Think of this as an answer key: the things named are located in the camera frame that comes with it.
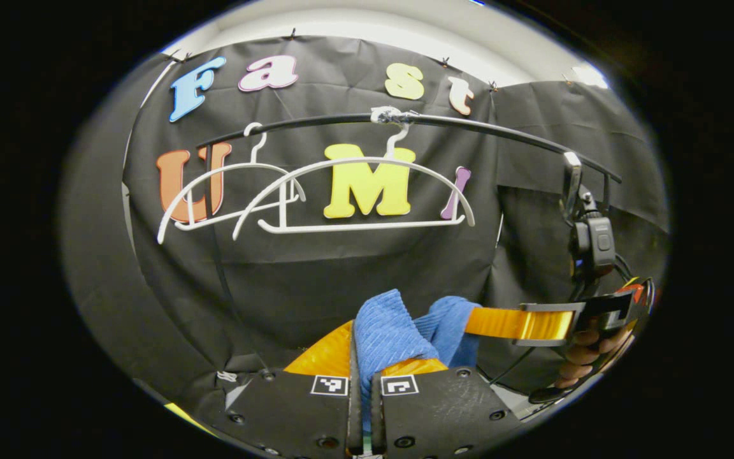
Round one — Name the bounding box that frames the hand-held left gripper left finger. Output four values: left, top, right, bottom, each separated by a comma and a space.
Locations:
217, 319, 363, 456

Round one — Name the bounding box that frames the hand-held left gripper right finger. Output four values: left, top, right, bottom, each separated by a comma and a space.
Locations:
367, 358, 524, 456

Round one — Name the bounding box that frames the blue shirt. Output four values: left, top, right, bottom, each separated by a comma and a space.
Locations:
353, 289, 482, 434

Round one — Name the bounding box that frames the black backdrop cloth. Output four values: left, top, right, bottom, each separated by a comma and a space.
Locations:
61, 35, 670, 409

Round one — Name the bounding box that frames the white tape wrap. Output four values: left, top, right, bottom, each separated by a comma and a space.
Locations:
371, 106, 419, 125

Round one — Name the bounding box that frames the white wire hanger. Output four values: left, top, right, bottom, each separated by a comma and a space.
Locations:
233, 121, 476, 241
157, 122, 307, 244

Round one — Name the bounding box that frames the black clothes rail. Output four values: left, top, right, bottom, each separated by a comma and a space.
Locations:
198, 112, 622, 184

